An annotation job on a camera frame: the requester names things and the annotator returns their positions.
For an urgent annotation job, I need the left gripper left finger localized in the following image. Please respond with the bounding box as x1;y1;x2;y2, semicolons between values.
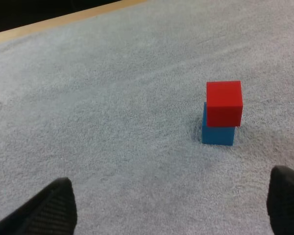
0;177;78;235

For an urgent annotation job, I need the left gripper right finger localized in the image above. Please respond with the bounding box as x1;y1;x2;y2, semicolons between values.
267;165;294;235

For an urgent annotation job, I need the red cube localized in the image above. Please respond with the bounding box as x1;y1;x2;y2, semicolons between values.
206;80;244;128

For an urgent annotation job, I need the blue cube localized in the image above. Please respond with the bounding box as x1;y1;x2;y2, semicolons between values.
201;101;236;146

